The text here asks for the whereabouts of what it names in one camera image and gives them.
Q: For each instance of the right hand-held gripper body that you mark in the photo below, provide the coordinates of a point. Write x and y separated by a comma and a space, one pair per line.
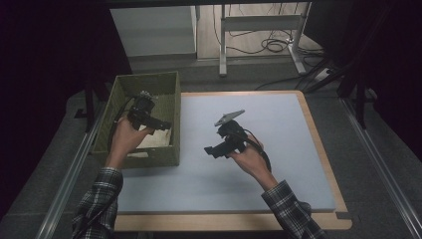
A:
234, 134

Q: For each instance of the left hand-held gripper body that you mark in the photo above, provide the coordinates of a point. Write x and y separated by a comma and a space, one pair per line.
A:
142, 108

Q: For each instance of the cream muslin cloth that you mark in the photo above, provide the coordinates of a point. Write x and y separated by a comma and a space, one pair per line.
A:
156, 139

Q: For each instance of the green woven basket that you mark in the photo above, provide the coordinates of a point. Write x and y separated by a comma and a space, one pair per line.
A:
149, 83

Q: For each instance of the person's right hand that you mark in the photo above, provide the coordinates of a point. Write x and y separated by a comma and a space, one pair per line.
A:
255, 162

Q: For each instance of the person's left hand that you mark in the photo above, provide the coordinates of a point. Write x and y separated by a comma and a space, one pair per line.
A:
124, 139

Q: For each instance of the black metal stand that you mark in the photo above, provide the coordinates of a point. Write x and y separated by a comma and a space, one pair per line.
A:
361, 106
89, 106

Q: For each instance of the white cabinet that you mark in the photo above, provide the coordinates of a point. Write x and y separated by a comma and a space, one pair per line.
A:
152, 31

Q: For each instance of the white power strip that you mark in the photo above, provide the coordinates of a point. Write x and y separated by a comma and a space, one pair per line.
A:
322, 74

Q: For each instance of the black tape piece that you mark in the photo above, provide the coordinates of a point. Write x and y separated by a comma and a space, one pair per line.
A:
344, 215

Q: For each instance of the aluminium floor rail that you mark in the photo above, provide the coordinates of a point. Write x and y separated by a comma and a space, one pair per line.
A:
381, 166
66, 186

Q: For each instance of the white metal desk frame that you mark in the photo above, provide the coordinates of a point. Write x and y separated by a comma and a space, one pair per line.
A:
258, 23

